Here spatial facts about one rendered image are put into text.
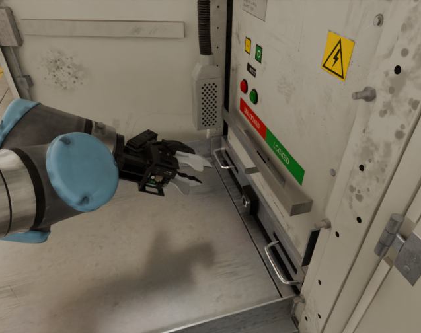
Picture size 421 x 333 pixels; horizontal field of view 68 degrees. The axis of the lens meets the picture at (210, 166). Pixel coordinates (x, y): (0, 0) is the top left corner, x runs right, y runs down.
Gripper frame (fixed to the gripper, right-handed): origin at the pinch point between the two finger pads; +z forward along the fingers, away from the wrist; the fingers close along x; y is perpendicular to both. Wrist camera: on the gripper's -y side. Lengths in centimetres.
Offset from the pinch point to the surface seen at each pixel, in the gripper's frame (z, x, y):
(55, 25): -35, 4, -49
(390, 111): -5.1, 29.9, 31.7
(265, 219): 18.2, -4.0, 6.7
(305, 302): 14.1, -3.0, 29.0
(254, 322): 10.3, -12.4, 27.1
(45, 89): -33, -18, -55
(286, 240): 16.7, -1.2, 16.1
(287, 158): 9.5, 13.4, 9.4
